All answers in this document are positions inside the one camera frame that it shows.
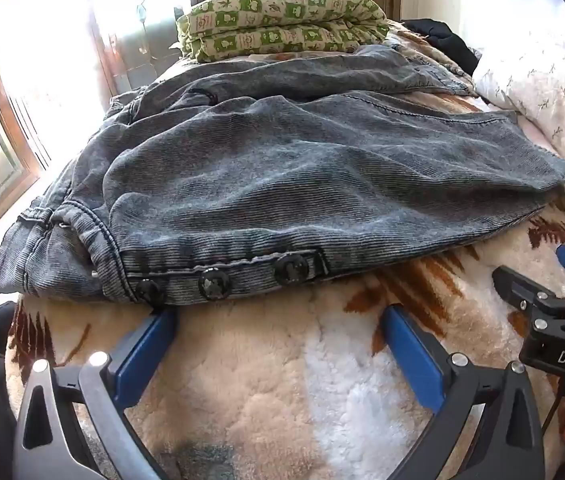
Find wooden framed glass door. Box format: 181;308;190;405
0;10;53;231

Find green patterned folded quilt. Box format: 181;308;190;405
176;0;390;64

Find grey denim pants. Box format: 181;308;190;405
0;44;565;308

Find leaf print fleece blanket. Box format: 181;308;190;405
5;30;565;480

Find white floral pillow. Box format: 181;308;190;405
472;30;565;186

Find glass fronted cabinet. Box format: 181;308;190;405
107;10;186;98

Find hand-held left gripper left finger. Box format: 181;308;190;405
12;307;179;480

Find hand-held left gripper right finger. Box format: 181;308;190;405
381;305;545;480

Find black garment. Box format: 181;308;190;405
402;18;483;76

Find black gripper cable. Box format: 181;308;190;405
542;380;565;431

